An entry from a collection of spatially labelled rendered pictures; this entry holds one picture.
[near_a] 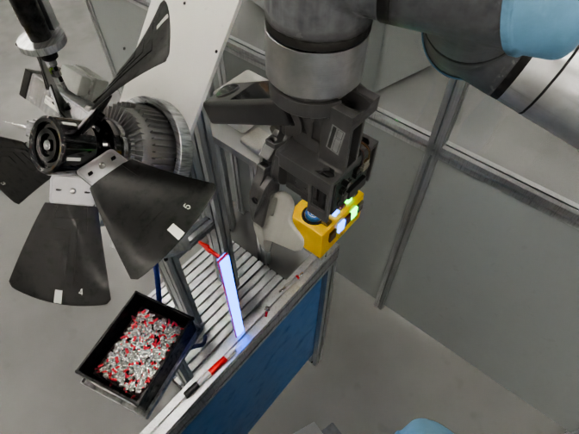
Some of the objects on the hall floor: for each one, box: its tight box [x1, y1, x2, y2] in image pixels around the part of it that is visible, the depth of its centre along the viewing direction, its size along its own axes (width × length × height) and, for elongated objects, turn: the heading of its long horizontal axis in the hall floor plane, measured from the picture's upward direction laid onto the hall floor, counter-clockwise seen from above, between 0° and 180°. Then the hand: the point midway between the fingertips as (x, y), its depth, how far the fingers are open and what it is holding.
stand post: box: [159, 255, 202, 325], centre depth 159 cm, size 4×9×91 cm, turn 50°
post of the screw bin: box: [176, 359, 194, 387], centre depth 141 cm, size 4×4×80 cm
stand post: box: [190, 99, 240, 288], centre depth 160 cm, size 4×9×115 cm, turn 50°
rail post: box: [308, 262, 337, 366], centre depth 155 cm, size 4×4×78 cm
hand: (289, 217), depth 51 cm, fingers open, 8 cm apart
